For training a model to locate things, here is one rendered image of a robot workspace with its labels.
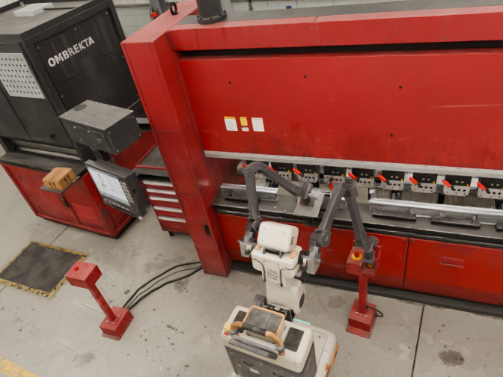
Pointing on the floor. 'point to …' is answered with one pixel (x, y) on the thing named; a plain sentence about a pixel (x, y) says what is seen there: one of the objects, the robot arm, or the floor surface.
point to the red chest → (162, 196)
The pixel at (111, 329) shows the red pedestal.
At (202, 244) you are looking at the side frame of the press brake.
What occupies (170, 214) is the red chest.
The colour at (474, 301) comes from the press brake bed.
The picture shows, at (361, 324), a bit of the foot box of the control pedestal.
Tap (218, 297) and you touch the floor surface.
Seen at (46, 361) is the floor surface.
